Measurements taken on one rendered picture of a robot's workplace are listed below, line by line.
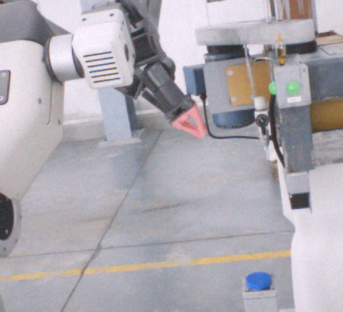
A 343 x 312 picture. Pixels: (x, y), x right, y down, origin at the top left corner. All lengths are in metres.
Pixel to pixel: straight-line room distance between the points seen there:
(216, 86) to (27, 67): 0.80
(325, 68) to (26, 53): 0.68
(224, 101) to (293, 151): 0.43
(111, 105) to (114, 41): 5.31
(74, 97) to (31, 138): 5.87
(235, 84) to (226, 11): 4.79
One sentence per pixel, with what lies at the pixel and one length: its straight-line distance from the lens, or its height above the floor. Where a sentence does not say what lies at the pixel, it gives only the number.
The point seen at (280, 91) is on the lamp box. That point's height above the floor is 1.28.
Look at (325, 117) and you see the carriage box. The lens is 1.64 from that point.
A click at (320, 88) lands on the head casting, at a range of 1.32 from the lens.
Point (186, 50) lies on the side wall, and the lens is 6.52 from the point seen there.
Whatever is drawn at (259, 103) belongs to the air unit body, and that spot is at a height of 1.20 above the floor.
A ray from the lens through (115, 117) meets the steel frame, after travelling 6.33.
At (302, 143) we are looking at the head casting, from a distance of 1.34.
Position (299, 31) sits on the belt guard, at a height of 1.39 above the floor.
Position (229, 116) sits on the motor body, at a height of 1.13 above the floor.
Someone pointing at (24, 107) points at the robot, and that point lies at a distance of 1.00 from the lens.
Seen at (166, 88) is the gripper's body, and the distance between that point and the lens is 1.25.
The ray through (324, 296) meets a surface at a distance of 1.63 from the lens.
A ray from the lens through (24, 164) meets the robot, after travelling 1.04.
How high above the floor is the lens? 1.52
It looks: 14 degrees down
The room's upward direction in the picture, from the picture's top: 10 degrees counter-clockwise
